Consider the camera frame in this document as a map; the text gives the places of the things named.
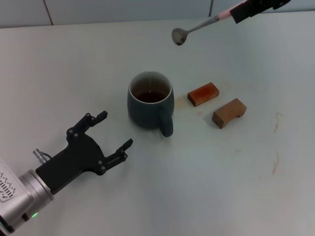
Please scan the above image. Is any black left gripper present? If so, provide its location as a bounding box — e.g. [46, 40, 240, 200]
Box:
[35, 110, 134, 195]

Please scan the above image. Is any pink handled metal spoon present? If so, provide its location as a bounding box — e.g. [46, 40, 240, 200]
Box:
[171, 0, 248, 46]

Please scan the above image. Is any grey ceramic cup with tea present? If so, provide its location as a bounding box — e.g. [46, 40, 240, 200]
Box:
[126, 71, 175, 138]

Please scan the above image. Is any reddish wooden block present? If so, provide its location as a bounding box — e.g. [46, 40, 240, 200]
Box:
[187, 82, 220, 107]

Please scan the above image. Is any light brown wooden rest block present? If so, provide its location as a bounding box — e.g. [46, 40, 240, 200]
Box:
[212, 97, 247, 129]

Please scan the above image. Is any left gripper cable with plug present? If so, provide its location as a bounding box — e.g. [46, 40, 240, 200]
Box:
[32, 147, 53, 164]

